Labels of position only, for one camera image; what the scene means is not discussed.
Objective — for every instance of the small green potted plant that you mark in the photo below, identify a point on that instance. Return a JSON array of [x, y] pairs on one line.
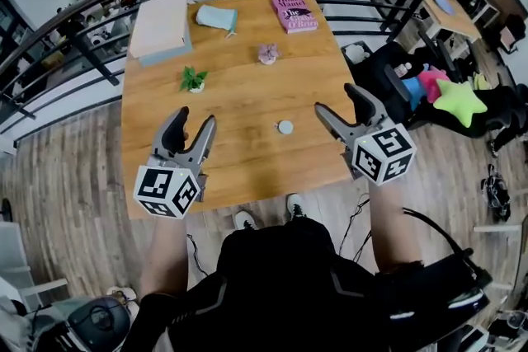
[[191, 79]]

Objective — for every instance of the grey round tape measure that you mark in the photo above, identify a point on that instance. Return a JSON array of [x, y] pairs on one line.
[[285, 127]]

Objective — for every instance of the clear water bottle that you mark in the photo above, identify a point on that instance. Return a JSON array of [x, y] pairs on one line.
[[403, 70]]

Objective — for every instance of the person's white left shoe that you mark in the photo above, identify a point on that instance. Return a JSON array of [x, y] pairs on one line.
[[245, 220]]

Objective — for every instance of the black bag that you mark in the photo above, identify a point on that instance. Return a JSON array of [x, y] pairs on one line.
[[497, 193]]

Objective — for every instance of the yellow-green cloth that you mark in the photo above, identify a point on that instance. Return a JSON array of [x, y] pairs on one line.
[[482, 81]]

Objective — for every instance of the pale blue flat box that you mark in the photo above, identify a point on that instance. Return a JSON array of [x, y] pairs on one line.
[[169, 55]]

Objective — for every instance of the pink book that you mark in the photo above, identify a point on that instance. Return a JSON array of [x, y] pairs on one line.
[[295, 14]]

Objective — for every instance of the person's left forearm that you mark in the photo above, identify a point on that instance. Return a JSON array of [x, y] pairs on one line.
[[165, 255]]

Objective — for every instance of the pale blue fabric pouch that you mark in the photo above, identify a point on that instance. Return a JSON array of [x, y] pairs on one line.
[[214, 17]]

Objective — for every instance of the pink star pillow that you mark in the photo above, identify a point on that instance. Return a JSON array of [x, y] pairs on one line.
[[433, 82]]

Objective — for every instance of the green star pillow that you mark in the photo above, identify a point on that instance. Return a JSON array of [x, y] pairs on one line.
[[460, 103]]

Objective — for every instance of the beige and blue box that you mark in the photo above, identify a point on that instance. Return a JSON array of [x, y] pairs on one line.
[[161, 22]]

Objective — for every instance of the blue plate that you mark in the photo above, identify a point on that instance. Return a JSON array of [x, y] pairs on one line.
[[444, 5]]

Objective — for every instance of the person's right forearm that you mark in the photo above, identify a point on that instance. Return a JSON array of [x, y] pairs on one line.
[[392, 226]]

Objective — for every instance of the person's black shirt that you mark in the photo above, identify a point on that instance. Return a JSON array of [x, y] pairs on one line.
[[280, 284]]

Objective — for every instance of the white shelf unit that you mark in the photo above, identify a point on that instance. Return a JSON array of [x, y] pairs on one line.
[[12, 243]]

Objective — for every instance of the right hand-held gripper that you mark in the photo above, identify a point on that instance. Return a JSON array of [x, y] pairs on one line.
[[383, 154]]

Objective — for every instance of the black bar stool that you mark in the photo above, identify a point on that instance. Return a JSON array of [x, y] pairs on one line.
[[5, 210]]

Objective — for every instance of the light wooden side table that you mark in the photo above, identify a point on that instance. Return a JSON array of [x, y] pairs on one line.
[[466, 22]]

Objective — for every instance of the black waste bin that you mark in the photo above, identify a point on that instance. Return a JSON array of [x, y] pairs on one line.
[[356, 53]]

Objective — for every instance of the blue pillow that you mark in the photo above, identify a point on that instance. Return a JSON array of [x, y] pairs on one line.
[[414, 90]]

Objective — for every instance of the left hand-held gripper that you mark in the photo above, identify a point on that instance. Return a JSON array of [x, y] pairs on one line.
[[165, 187]]

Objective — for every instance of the black office chair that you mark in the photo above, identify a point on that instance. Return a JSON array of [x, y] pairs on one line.
[[383, 95]]

